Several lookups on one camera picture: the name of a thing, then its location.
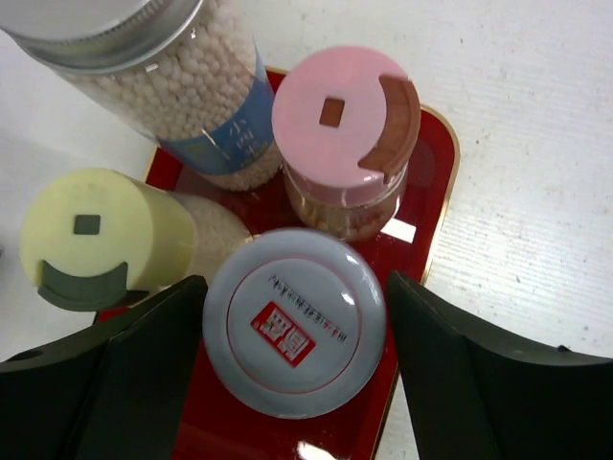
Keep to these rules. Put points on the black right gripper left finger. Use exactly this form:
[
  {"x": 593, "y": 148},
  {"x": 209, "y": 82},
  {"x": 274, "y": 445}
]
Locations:
[{"x": 115, "y": 390}]

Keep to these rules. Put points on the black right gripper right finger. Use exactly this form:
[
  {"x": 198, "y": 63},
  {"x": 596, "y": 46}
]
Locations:
[{"x": 477, "y": 391}]

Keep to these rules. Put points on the yellow-lid spice bottle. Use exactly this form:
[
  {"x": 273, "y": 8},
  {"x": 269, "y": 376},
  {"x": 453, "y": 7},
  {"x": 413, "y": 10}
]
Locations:
[{"x": 95, "y": 239}]

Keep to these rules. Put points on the pink-lid spice jar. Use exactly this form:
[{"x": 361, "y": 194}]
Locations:
[{"x": 346, "y": 120}]

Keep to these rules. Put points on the tall silver-lid bottle blue label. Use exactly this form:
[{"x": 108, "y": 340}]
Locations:
[{"x": 185, "y": 74}]

